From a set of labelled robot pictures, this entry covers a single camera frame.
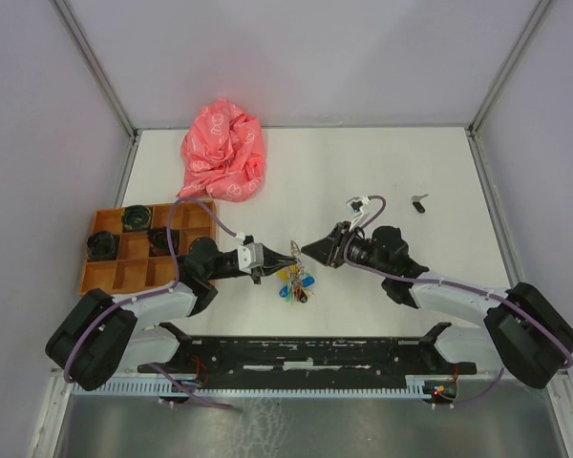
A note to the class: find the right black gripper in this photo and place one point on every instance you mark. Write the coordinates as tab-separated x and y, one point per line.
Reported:
320	250

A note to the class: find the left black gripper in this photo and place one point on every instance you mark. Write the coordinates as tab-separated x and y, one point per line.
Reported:
272	261

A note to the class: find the keyring bunch with colourful tags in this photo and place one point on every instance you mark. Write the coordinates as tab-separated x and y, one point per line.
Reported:
297	280

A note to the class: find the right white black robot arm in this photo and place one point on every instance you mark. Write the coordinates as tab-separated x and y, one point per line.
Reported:
516	328

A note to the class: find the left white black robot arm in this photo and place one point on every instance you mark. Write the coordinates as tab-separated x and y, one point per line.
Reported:
105	334

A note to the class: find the key with black fob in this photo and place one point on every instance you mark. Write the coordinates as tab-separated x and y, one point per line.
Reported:
416	201

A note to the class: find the black rosette middle tray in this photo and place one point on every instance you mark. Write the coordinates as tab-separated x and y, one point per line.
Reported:
158	241

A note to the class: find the black rosette tray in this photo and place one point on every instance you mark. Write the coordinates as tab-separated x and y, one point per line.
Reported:
158	241
136	218
102	246

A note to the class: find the crumpled pink cloth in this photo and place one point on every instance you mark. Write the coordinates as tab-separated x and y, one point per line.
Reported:
223	154

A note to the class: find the black rosette top tray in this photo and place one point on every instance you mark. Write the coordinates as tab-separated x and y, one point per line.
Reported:
136	218

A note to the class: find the wooden compartment tray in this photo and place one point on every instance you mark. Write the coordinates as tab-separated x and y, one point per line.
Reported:
134	269

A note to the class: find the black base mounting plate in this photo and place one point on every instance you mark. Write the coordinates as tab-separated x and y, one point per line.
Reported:
316	363

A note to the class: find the black rosette left tray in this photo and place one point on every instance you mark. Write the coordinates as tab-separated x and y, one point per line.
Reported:
102	246

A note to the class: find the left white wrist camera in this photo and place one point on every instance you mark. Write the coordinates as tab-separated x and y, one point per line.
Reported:
250	255

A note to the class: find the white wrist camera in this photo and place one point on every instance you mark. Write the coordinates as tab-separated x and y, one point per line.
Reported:
358	211
250	255

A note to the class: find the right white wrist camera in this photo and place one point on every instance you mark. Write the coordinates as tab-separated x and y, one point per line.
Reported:
358	211

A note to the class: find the right aluminium frame post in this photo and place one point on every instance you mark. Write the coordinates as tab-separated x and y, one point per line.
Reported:
510	63

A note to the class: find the aluminium frame post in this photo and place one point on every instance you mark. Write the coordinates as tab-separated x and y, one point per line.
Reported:
74	29
510	63

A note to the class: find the left aluminium frame post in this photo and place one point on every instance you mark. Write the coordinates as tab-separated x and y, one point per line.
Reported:
74	29

